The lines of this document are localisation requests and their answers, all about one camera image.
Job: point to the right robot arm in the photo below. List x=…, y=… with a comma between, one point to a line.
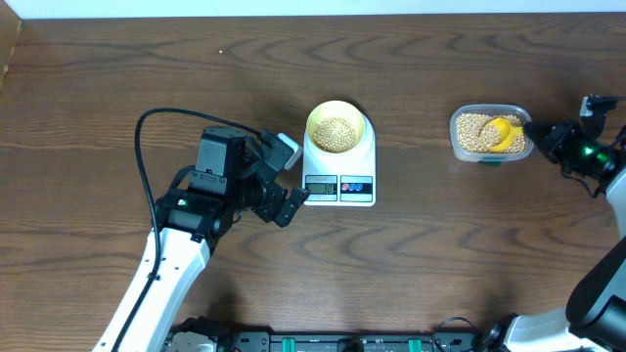
x=594, y=316

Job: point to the pale yellow plastic bowl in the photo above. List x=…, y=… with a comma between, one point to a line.
x=339, y=109

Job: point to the white digital kitchen scale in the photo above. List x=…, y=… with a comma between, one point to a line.
x=346, y=179

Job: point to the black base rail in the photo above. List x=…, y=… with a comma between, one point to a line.
x=203, y=335

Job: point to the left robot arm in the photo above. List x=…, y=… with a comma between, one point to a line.
x=234, y=173

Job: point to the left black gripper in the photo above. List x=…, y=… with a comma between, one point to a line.
x=267, y=207

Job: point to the soybeans in bowl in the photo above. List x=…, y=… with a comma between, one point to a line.
x=335, y=135

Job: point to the clear plastic container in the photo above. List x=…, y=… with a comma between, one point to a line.
x=490, y=109

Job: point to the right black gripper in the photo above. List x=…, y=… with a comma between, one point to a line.
x=555, y=145

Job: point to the yellow measuring scoop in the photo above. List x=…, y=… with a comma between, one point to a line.
x=499, y=136

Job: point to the soybeans in container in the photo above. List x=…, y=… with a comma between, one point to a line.
x=469, y=126

